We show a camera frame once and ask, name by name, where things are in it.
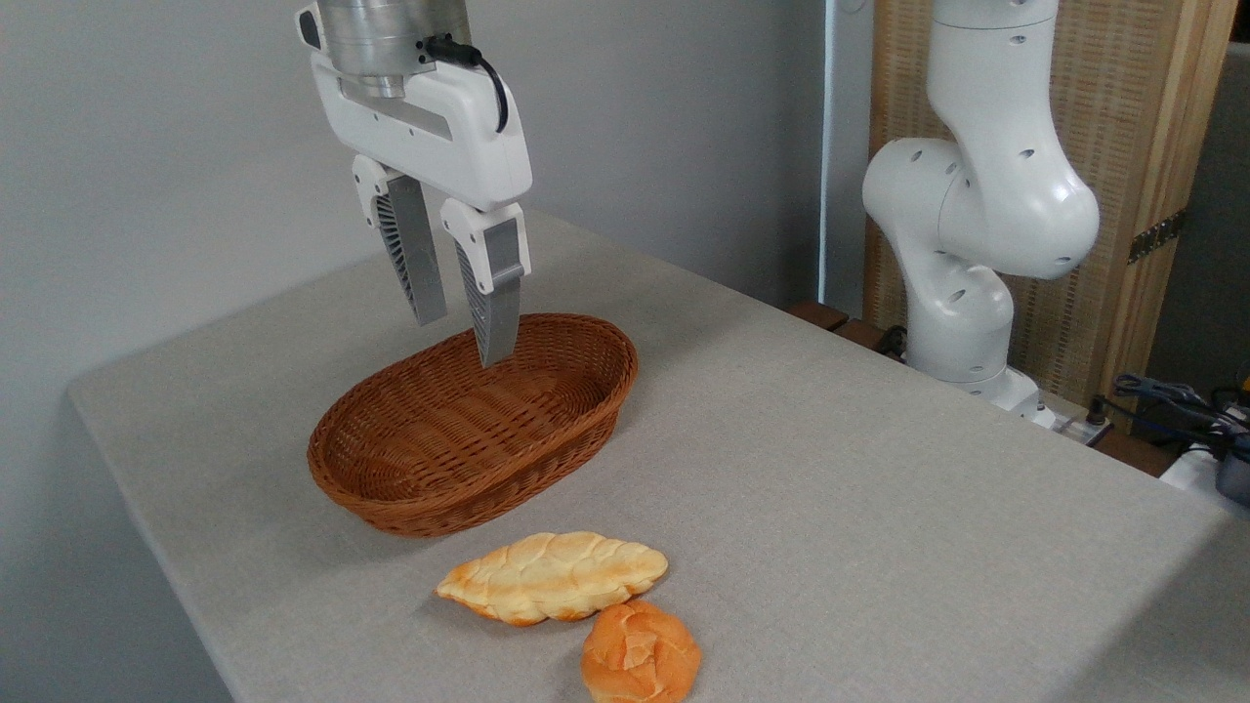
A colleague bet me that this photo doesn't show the round orange bread roll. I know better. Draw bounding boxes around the round orange bread roll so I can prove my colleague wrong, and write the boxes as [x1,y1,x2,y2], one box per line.
[580,600,703,703]

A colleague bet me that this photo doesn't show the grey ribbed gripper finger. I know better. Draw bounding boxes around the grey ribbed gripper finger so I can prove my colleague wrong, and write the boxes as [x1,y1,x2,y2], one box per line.
[352,154,449,327]
[439,200,533,369]

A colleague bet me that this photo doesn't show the white vertical wall trim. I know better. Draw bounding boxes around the white vertical wall trim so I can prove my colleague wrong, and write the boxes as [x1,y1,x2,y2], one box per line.
[818,0,876,306]

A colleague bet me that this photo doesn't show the long braided bread loaf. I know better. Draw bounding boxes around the long braided bread loaf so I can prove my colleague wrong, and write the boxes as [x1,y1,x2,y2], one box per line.
[435,531,671,627]

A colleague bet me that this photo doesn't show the dark wooden board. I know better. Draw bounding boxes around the dark wooden board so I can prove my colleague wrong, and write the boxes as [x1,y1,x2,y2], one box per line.
[785,299,911,364]

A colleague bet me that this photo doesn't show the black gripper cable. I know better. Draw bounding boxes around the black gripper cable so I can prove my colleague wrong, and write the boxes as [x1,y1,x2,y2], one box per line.
[422,35,511,135]

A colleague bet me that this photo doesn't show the blue-grey cable bundle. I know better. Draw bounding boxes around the blue-grey cable bundle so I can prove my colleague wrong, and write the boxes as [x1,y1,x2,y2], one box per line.
[1089,372,1250,460]

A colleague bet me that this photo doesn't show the brown oval wicker basket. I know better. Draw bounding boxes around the brown oval wicker basket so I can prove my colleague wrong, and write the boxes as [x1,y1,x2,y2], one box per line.
[307,312,640,539]

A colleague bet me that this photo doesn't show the woven wooden folding screen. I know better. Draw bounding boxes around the woven wooden folding screen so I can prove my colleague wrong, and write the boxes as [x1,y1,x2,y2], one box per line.
[863,0,1240,433]

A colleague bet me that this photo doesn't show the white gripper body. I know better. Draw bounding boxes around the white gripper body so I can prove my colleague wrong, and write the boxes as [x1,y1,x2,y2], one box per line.
[296,4,534,214]

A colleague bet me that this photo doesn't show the brass screen hinge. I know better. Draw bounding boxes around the brass screen hinge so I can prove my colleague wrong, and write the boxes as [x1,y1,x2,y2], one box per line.
[1127,207,1188,266]

